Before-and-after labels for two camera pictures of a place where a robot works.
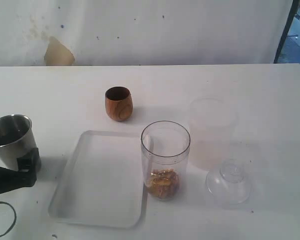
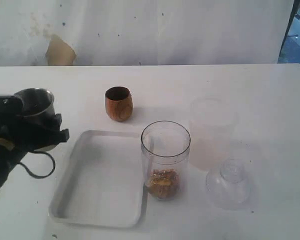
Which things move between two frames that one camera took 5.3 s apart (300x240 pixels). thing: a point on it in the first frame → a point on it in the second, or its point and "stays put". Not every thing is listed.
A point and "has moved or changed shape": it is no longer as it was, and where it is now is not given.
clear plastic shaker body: x=164 y=145 stays put
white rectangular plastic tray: x=102 y=183 stays put
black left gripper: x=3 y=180 → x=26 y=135
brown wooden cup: x=119 y=103 stays put
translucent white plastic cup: x=213 y=122 stays put
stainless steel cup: x=11 y=137 has moved or changed shape
